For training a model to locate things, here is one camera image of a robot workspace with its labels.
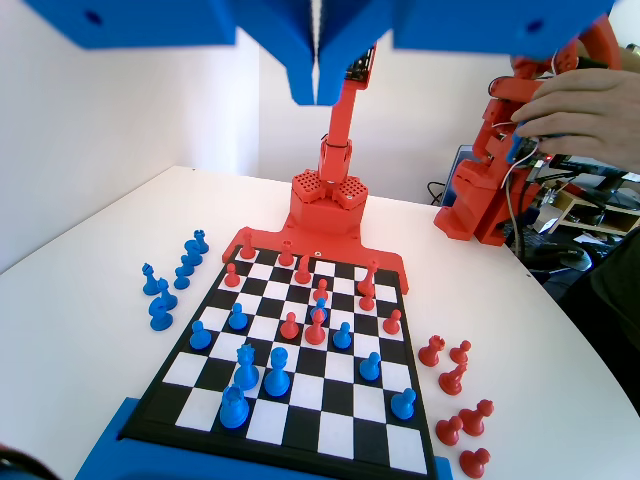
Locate blue queen chess piece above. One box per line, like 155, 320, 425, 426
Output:
232, 343, 261, 392

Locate person's dark clothed body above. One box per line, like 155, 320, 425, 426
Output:
562, 234, 640, 401

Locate black and white chessboard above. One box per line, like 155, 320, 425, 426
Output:
119, 244, 436, 476

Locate blue knight chess piece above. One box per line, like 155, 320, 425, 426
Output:
148, 297, 176, 333

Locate person's bare hand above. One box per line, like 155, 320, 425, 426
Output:
509, 66, 640, 175

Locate light wooden shelf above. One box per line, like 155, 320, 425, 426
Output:
547, 187, 640, 236

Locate blue base plate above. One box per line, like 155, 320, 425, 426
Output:
74, 396, 454, 480

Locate black camera circuit board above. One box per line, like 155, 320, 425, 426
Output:
344, 43, 377, 85

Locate red leader arm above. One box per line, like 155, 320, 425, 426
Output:
432, 12, 624, 247

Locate red king chess piece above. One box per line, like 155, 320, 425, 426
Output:
356, 259, 380, 296

